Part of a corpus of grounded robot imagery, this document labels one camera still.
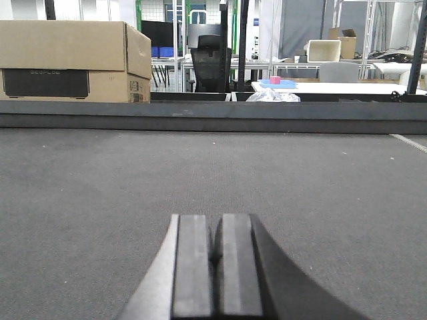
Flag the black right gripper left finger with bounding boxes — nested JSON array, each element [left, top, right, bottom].
[[117, 214, 214, 319]]

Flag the pink tape roll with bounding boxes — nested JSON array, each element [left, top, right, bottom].
[[269, 76, 282, 85]]

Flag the white background table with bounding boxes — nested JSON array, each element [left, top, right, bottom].
[[251, 81, 427, 96]]

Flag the small open cardboard box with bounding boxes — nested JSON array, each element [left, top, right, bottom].
[[328, 27, 357, 59]]

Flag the grey chair back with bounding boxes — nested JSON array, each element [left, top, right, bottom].
[[319, 61, 359, 83]]

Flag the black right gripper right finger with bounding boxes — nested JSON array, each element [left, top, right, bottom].
[[215, 213, 365, 319]]

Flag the dark conveyor belt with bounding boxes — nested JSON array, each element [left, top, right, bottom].
[[1, 101, 426, 319]]

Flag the black office chair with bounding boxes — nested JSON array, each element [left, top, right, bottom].
[[191, 34, 232, 93]]

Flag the black vertical post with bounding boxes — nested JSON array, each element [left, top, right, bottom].
[[237, 0, 250, 92]]

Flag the large cardboard box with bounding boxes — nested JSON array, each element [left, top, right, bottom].
[[1, 20, 151, 103]]

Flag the crumpled plastic bag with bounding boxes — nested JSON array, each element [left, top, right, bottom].
[[246, 88, 301, 103]]

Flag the white plastic tub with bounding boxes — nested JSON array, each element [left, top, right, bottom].
[[304, 39, 342, 63]]

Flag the blue tray on table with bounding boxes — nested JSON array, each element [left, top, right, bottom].
[[259, 79, 297, 89]]

